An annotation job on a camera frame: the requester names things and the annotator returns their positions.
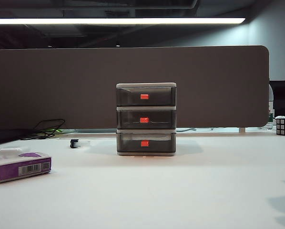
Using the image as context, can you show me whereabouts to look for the smoky drawer with red tape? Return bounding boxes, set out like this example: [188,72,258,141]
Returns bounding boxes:
[116,87,176,107]
[117,110,176,129]
[117,132,176,153]

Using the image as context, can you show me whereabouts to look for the purple white napkin pack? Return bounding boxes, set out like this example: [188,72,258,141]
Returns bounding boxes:
[0,147,52,184]

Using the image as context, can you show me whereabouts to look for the brown desk divider panel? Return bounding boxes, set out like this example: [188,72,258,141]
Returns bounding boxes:
[0,45,270,131]

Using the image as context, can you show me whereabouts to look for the long ceiling light strip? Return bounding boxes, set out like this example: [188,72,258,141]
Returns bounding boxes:
[0,18,246,25]

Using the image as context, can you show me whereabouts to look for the black monitor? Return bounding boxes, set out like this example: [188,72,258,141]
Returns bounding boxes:
[269,80,285,119]

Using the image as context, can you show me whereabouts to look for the white drawer cabinet frame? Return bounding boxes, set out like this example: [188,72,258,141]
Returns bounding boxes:
[115,82,177,157]

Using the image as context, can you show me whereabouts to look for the black tangled cables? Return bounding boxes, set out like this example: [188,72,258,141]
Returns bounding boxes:
[20,118,66,141]

